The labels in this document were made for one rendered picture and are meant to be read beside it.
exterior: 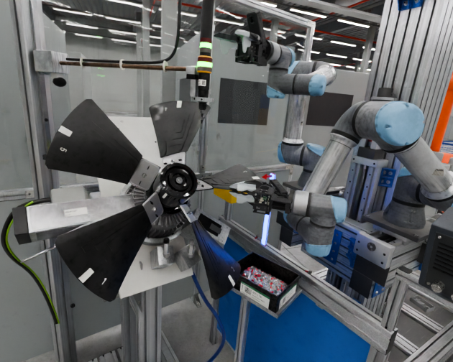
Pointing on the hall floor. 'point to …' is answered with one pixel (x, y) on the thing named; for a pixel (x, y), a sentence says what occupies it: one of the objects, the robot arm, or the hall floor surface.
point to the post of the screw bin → (242, 330)
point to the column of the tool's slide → (55, 268)
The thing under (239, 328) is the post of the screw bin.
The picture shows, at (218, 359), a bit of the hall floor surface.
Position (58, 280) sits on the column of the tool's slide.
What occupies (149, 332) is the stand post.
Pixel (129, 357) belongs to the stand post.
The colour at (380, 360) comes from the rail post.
